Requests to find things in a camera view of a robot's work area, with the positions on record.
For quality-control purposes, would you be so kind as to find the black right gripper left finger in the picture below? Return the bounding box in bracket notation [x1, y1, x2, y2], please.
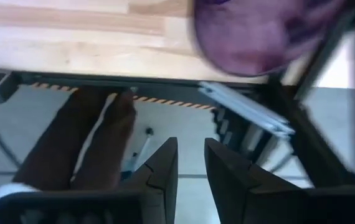
[120, 136, 179, 224]

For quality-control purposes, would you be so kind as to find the dark brown cloth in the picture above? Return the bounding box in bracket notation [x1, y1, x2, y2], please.
[11, 86, 137, 191]

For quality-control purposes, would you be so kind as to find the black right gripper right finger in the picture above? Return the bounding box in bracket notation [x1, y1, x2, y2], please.
[204, 138, 310, 224]

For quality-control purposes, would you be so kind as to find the pink ribbed bubble cup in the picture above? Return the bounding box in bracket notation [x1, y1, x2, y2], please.
[190, 0, 351, 78]

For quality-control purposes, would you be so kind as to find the silver aluminium extrusion bar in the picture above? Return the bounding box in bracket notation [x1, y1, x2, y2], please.
[197, 80, 296, 139]

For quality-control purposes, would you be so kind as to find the orange black striped tape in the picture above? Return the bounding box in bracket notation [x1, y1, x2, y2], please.
[30, 82, 216, 111]

